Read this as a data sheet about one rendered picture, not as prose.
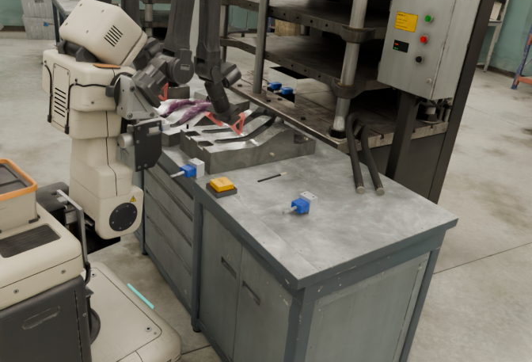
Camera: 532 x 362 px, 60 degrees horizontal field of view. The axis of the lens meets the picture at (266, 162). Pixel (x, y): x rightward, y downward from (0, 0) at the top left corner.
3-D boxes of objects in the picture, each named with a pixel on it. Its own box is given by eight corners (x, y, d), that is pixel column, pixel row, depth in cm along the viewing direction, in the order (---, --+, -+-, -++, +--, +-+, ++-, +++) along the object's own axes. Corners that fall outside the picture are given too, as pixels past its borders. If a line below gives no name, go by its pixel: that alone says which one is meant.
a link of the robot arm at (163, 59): (143, 67, 129) (153, 72, 126) (167, 43, 132) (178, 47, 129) (160, 90, 136) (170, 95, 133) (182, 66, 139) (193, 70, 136)
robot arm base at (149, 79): (117, 77, 128) (142, 88, 121) (138, 57, 130) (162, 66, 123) (134, 98, 134) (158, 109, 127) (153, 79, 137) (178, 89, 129)
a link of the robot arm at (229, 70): (191, 63, 143) (210, 70, 138) (217, 44, 148) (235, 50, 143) (204, 94, 152) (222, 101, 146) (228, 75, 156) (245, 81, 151)
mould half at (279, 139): (209, 175, 169) (210, 141, 163) (180, 149, 188) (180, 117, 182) (314, 154, 196) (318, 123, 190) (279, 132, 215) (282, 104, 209)
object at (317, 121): (336, 155, 216) (339, 141, 213) (207, 81, 311) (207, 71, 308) (446, 131, 261) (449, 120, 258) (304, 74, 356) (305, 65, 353)
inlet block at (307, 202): (288, 223, 143) (290, 208, 141) (277, 216, 147) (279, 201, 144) (316, 211, 152) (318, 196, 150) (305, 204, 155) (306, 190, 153)
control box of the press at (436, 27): (374, 306, 230) (450, -3, 169) (334, 272, 253) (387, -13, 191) (404, 292, 242) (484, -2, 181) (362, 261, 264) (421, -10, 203)
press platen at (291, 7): (353, 76, 199) (360, 31, 191) (212, 24, 294) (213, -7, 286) (465, 66, 244) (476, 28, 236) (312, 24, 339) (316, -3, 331)
